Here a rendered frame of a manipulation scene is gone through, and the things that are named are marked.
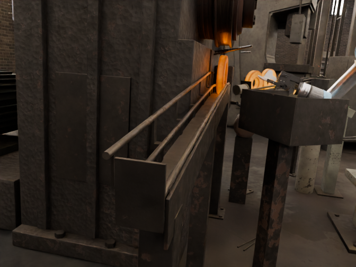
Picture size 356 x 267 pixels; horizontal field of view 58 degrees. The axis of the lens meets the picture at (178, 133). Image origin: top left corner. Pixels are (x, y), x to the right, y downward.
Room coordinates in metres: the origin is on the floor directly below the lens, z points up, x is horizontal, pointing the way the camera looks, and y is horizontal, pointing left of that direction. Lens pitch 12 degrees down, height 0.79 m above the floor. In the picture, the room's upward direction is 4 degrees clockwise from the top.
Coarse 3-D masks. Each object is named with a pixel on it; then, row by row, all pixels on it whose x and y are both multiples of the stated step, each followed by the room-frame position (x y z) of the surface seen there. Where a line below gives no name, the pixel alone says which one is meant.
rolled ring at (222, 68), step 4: (220, 56) 1.55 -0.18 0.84; (224, 56) 1.55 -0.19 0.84; (220, 60) 1.52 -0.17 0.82; (224, 60) 1.51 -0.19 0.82; (220, 64) 1.50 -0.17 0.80; (224, 64) 1.50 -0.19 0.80; (220, 68) 1.49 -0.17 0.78; (224, 68) 1.49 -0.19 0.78; (220, 72) 1.49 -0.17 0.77; (224, 72) 1.49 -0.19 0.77; (220, 76) 1.49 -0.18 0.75; (224, 76) 1.51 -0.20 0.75; (220, 80) 1.49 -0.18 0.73; (224, 80) 1.63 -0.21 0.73; (216, 84) 1.50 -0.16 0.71; (220, 84) 1.50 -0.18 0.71; (224, 84) 1.61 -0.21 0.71; (216, 88) 1.52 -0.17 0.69; (220, 88) 1.51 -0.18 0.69
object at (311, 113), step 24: (264, 96) 1.00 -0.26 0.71; (288, 96) 0.91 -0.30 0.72; (240, 120) 1.11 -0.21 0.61; (264, 120) 0.99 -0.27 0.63; (288, 120) 0.89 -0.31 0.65; (312, 120) 0.90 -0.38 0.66; (336, 120) 0.94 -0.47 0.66; (288, 144) 0.88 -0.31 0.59; (312, 144) 0.91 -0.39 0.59; (288, 168) 1.04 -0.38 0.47; (264, 192) 1.06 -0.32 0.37; (264, 216) 1.04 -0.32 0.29; (264, 240) 1.03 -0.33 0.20; (264, 264) 1.02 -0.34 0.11
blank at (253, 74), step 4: (252, 72) 1.97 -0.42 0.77; (256, 72) 1.99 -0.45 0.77; (260, 72) 2.02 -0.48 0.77; (248, 76) 1.96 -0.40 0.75; (252, 76) 1.96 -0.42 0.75; (256, 76) 1.99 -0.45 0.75; (248, 80) 1.94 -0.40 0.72; (252, 80) 1.96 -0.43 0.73; (256, 80) 2.02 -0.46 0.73; (260, 80) 2.02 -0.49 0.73; (252, 84) 1.97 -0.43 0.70; (256, 84) 2.03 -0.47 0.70; (260, 84) 2.02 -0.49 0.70
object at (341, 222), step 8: (328, 216) 1.68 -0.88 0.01; (336, 216) 1.66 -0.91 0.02; (344, 216) 1.67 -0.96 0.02; (352, 216) 1.68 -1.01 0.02; (336, 224) 1.57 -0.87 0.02; (344, 224) 1.57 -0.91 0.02; (352, 224) 1.58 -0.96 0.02; (344, 232) 1.49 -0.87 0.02; (352, 232) 1.49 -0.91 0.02; (344, 240) 1.41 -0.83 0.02; (352, 240) 1.41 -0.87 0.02; (352, 248) 1.33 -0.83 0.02
